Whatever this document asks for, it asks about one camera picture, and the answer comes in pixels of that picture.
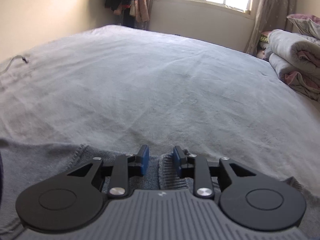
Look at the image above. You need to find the folded grey pink duvet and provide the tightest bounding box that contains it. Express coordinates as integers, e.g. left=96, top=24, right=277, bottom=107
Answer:
left=268, top=29, right=319, bottom=102

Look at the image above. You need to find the grey bed sheet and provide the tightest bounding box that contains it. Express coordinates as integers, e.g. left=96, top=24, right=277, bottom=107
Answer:
left=1, top=25, right=319, bottom=195

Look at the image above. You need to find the thin cable on bed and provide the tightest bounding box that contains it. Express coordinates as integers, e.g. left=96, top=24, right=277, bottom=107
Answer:
left=0, top=55, right=30, bottom=75

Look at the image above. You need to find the grey knit sweater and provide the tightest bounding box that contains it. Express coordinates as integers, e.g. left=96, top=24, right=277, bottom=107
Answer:
left=1, top=140, right=319, bottom=239

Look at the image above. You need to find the stuffed toy by bed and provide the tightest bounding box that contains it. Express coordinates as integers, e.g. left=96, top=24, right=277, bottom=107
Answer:
left=255, top=31, right=272, bottom=60

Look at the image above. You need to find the pink grey pillow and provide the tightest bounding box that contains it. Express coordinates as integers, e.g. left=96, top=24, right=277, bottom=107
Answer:
left=287, top=14, right=320, bottom=40

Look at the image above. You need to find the grey patterned curtain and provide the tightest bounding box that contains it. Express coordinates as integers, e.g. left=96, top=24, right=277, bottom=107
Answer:
left=245, top=0, right=297, bottom=56

